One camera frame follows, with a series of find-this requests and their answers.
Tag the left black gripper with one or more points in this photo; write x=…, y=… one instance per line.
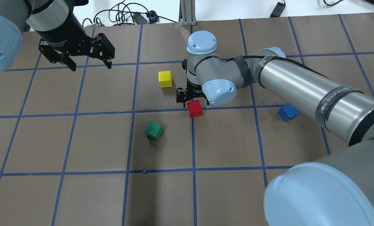
x=62, y=30

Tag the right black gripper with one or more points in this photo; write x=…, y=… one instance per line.
x=194, y=88

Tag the red wooden block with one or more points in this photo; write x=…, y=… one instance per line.
x=194, y=108

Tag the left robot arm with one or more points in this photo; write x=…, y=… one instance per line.
x=16, y=15

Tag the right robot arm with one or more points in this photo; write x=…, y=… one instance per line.
x=337, y=190

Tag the yellow wooden block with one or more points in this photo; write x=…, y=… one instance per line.
x=165, y=79

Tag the green wooden block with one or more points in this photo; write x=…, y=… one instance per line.
x=153, y=130

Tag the blue wooden block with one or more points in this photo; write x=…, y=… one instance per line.
x=287, y=112

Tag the black power adapter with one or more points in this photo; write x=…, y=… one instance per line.
x=278, y=9

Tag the aluminium frame post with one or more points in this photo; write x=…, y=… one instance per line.
x=187, y=15

